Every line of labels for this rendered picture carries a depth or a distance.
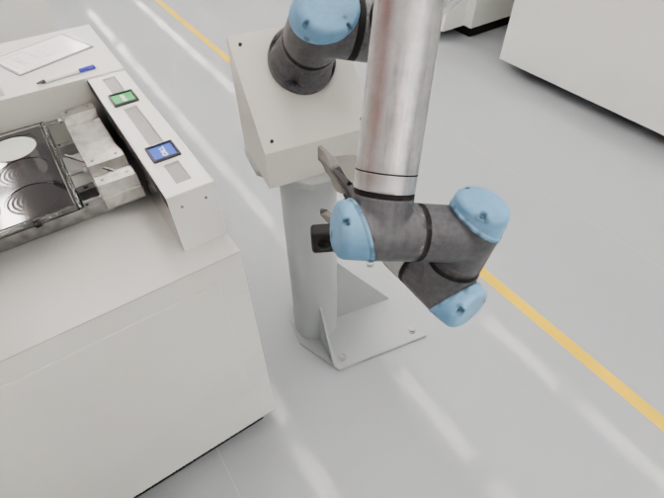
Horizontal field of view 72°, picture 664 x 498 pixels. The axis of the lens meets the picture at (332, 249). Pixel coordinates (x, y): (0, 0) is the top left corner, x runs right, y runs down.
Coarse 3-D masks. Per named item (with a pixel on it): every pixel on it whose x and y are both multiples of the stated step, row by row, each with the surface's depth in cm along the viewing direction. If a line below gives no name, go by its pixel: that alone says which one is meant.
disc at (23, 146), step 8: (0, 144) 104; (8, 144) 104; (16, 144) 104; (24, 144) 104; (32, 144) 104; (0, 152) 102; (8, 152) 102; (16, 152) 102; (24, 152) 102; (0, 160) 100; (8, 160) 100
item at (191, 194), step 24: (120, 72) 115; (144, 96) 107; (120, 120) 100; (144, 120) 101; (144, 144) 93; (168, 168) 88; (192, 168) 88; (168, 192) 83; (192, 192) 84; (216, 192) 87; (192, 216) 87; (216, 216) 91; (192, 240) 91
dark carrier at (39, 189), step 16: (32, 128) 109; (16, 160) 100; (32, 160) 100; (48, 160) 100; (0, 176) 96; (16, 176) 96; (32, 176) 96; (48, 176) 96; (0, 192) 93; (16, 192) 93; (32, 192) 93; (48, 192) 93; (64, 192) 92; (0, 208) 89; (16, 208) 89; (32, 208) 89; (48, 208) 89; (0, 224) 86; (16, 224) 86
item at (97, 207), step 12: (144, 192) 102; (84, 204) 98; (96, 204) 98; (72, 216) 96; (84, 216) 98; (36, 228) 93; (48, 228) 95; (60, 228) 96; (0, 240) 90; (12, 240) 92; (24, 240) 93; (0, 252) 92
